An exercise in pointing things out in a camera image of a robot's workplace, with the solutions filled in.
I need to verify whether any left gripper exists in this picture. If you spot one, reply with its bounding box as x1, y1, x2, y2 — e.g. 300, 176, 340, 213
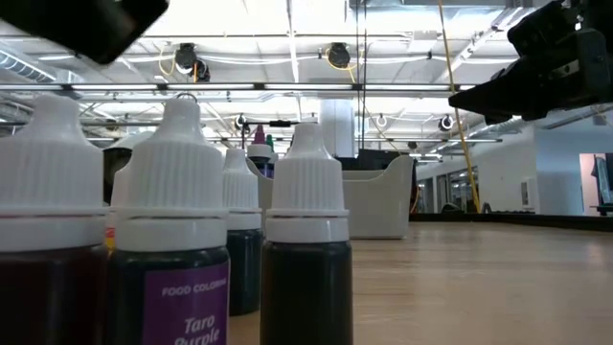
0, 0, 170, 66

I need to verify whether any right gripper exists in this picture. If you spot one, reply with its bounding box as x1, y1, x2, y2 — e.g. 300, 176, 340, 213
448, 0, 613, 127

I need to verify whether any small dark red dye bottle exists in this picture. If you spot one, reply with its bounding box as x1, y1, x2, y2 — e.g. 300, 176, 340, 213
0, 94, 109, 345

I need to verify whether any small orange label dye bottle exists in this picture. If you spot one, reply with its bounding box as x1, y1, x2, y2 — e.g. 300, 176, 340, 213
104, 162, 134, 253

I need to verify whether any small Taro Purple dye bottle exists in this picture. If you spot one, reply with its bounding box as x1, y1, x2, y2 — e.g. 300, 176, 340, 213
107, 98, 231, 345

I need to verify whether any tall purple-tipped dye bottle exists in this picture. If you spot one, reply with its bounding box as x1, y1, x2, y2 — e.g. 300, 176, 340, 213
246, 124, 274, 180

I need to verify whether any tall green-tipped dye bottle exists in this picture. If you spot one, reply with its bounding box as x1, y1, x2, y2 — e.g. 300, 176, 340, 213
265, 133, 280, 167

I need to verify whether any small black dye bottle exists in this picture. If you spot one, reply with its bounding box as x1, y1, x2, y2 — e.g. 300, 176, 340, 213
260, 123, 354, 345

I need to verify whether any small dark green dye bottle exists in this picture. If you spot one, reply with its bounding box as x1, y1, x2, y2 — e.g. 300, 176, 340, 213
222, 147, 264, 317

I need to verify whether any distant dark monitor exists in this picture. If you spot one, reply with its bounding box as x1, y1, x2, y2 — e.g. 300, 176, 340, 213
592, 152, 613, 207

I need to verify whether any black vented box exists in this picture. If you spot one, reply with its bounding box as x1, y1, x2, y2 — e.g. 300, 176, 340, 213
334, 148, 418, 173

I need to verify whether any thin black vertical pole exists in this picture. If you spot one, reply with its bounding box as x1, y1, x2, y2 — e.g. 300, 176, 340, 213
353, 0, 369, 153

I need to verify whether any grey plastic bin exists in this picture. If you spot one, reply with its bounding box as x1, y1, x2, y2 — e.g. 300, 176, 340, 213
246, 153, 416, 240

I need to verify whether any overhead light bar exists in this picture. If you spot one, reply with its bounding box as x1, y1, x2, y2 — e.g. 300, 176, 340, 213
0, 81, 480, 93

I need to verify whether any black boom stand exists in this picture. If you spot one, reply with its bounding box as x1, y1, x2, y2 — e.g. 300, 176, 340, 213
233, 113, 304, 150

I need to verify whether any silver ceiling air duct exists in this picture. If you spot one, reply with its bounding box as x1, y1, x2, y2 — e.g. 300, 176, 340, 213
0, 46, 86, 86
471, 117, 524, 140

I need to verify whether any yellow hanging cable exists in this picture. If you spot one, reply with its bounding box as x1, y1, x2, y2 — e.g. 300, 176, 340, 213
437, 0, 482, 213

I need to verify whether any white wall-mounted box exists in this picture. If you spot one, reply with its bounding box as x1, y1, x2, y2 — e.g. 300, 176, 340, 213
520, 176, 538, 211

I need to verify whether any black aluminium table frame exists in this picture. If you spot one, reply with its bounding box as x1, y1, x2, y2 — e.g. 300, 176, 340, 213
409, 203, 613, 235

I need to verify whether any black ceiling cord reel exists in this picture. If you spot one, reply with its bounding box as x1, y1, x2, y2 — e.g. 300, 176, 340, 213
327, 41, 353, 71
172, 42, 212, 83

